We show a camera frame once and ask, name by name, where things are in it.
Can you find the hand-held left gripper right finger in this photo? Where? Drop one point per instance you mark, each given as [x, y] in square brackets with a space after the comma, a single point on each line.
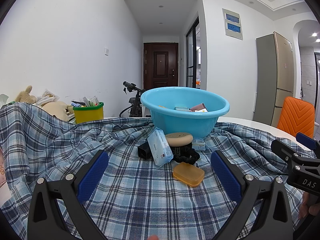
[225, 175]

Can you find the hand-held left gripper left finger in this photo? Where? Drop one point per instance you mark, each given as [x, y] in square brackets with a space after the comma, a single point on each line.
[92, 175]

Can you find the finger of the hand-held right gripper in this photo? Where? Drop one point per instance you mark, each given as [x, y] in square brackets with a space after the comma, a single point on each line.
[306, 140]
[285, 150]

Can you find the orange translucent soap box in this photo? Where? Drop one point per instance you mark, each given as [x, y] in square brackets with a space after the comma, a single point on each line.
[188, 173]

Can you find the small light blue box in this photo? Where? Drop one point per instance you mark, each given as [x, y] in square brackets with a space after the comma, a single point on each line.
[200, 145]

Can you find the black fluffy scrunchie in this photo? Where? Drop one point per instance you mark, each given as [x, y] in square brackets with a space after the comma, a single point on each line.
[185, 156]

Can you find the beige round sponge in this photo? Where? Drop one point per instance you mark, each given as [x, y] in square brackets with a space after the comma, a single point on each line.
[178, 140]

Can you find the light blue plastic basin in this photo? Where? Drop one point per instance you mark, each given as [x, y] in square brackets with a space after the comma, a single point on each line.
[185, 123]

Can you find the yellow container with green rim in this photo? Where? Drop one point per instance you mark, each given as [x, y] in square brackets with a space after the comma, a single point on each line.
[88, 115]

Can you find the person's right hand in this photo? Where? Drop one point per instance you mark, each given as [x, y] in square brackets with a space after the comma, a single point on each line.
[305, 205]

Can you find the orange chair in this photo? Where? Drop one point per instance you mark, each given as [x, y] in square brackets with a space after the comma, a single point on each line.
[295, 117]

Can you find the blue plaid cloth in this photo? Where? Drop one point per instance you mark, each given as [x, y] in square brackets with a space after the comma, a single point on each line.
[140, 202]

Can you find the small black box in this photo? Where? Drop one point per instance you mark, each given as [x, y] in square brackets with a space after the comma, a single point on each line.
[143, 150]

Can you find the white box with yellow print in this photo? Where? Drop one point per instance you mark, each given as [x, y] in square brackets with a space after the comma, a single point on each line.
[203, 110]

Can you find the champagne refrigerator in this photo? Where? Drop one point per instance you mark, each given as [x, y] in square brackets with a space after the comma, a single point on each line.
[273, 80]

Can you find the blue wet wipes pack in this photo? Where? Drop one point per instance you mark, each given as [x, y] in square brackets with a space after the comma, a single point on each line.
[159, 147]

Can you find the cream plush toy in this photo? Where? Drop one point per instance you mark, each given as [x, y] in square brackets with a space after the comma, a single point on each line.
[56, 111]

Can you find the pink case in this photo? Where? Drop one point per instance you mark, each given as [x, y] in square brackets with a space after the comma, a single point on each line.
[198, 106]

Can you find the pile of small packets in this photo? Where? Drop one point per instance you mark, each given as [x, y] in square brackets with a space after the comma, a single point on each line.
[90, 101]

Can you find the teal and white box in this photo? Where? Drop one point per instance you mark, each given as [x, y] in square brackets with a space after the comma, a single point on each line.
[182, 108]

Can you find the black scooter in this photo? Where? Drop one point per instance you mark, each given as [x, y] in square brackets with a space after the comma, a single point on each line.
[133, 105]

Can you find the pink printed bag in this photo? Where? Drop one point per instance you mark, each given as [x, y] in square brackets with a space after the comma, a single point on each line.
[2, 172]

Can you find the clear bag of snacks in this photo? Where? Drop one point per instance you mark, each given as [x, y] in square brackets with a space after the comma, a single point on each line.
[47, 96]

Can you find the orange patterned packet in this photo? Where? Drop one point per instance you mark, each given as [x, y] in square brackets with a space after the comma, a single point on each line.
[162, 106]

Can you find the brown plush toy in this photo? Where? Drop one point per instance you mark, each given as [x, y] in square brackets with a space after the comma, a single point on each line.
[25, 96]

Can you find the black framed glass door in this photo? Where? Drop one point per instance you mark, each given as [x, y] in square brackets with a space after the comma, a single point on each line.
[192, 55]

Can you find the dark brown entrance door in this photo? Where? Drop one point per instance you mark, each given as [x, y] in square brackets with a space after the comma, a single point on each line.
[160, 65]

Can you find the white light switch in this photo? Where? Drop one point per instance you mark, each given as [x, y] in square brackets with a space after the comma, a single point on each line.
[107, 51]

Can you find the grey wall panel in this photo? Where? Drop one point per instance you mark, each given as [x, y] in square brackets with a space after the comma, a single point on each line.
[232, 23]

